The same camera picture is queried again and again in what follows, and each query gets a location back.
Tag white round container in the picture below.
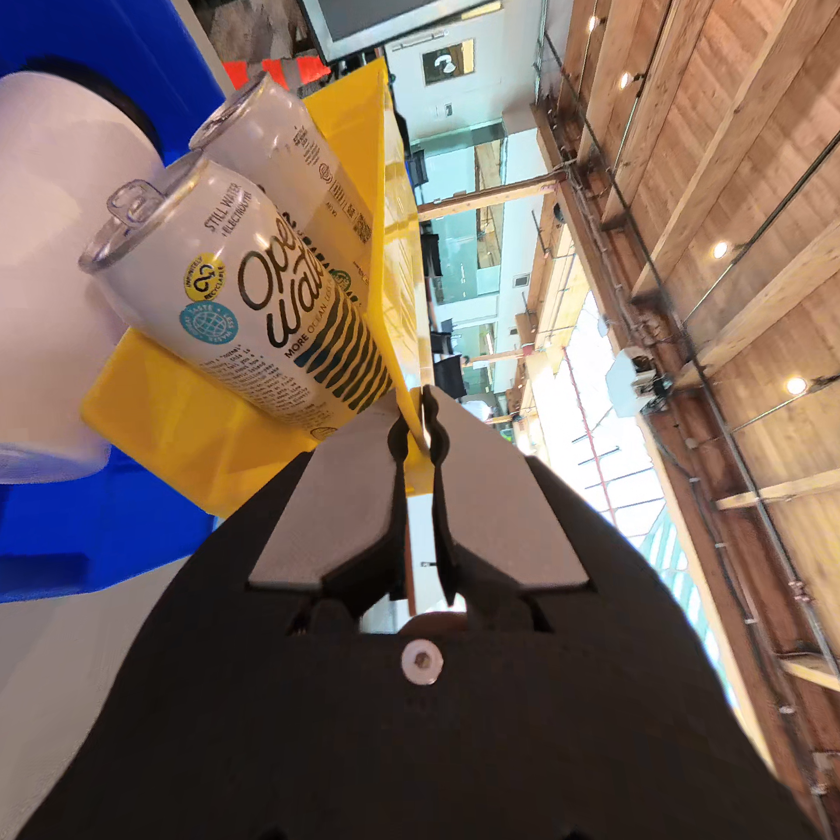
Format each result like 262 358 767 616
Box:
0 71 166 485

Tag white can with small print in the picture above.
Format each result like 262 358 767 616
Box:
189 71 376 309

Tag white can with round stickers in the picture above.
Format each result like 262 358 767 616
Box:
79 150 398 442

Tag red plastic object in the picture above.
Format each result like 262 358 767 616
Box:
222 56 332 89

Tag blue plastic bin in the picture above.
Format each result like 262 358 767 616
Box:
0 0 227 605

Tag large yellow plastic bin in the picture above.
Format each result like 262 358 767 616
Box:
80 58 437 519

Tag wall-mounted monitor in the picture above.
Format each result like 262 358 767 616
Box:
295 0 506 64

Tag wooden post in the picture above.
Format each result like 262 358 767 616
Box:
416 172 569 222

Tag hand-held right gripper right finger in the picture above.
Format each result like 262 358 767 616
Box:
422 384 592 608

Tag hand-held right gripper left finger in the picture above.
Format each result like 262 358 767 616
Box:
248 387 411 619

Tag white ceiling device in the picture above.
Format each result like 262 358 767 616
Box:
604 346 677 417

